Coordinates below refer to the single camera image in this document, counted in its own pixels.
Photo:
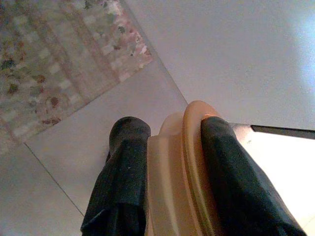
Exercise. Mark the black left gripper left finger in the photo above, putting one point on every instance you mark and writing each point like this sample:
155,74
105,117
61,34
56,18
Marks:
123,172

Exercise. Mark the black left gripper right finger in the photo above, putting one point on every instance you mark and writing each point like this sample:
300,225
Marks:
236,186

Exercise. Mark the cream container orange lid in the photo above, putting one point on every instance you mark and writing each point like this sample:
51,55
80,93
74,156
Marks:
172,172

